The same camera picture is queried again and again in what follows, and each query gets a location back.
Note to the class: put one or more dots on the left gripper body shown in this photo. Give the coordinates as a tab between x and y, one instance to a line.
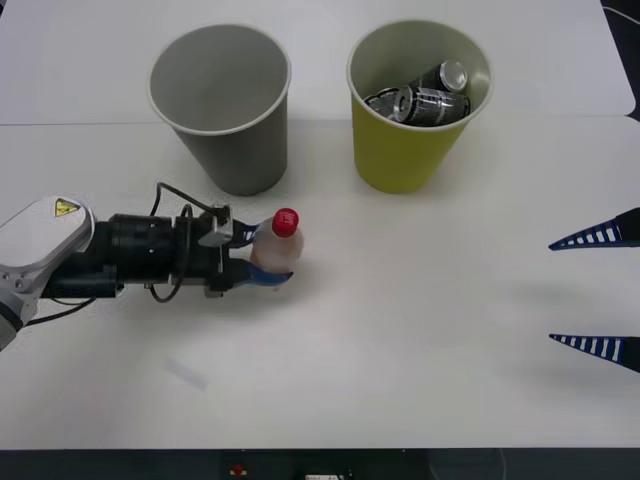
190	262

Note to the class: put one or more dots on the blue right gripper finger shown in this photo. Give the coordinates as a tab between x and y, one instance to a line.
622	350
622	227

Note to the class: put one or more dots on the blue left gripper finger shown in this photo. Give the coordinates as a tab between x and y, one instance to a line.
246	234
260	276

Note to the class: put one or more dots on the red-capped small plastic bottle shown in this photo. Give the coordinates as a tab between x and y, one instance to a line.
280	247

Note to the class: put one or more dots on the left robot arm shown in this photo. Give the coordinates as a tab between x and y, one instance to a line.
55	250

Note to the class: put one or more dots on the grey plastic bin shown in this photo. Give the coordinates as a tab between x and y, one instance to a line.
250	150

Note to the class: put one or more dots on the yellow-green plastic bin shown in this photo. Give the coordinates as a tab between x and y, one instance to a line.
400	155

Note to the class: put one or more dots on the black drink can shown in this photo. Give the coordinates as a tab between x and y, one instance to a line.
381	102
430	106
452	75

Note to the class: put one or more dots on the red button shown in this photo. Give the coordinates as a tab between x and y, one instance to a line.
237	470

